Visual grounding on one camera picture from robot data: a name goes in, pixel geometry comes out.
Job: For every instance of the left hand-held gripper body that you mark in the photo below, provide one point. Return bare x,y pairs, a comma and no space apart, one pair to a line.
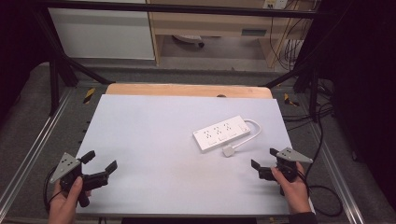
66,166

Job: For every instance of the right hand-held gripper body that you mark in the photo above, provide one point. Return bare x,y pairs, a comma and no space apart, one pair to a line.
288,165

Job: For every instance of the person's right hand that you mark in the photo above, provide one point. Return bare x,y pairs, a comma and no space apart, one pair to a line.
295,194

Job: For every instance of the person's left hand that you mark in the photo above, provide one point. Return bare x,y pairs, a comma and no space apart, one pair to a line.
63,205

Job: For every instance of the white plug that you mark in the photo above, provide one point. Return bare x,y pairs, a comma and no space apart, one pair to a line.
229,151

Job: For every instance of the yellow black tape marker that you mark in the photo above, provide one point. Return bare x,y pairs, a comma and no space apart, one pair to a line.
290,100
89,95

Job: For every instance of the white power strip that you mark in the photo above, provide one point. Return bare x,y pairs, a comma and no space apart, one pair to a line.
221,133

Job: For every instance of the white board sheet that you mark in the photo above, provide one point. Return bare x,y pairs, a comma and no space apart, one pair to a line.
149,155

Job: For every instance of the wooden table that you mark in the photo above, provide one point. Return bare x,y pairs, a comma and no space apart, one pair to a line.
186,90

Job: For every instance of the dark curtain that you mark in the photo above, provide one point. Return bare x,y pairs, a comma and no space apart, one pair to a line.
15,46
364,77

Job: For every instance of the white cabinet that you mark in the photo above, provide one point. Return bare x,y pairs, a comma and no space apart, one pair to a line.
102,34

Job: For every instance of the light wooden desk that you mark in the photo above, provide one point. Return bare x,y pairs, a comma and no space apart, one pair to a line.
214,23

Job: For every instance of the aluminium rail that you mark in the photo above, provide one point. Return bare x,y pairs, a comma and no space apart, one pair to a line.
336,180
34,152

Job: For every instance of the wall socket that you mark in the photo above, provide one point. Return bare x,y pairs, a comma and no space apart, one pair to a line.
275,3

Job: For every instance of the black metal frame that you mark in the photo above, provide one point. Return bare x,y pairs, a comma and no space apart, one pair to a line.
174,8

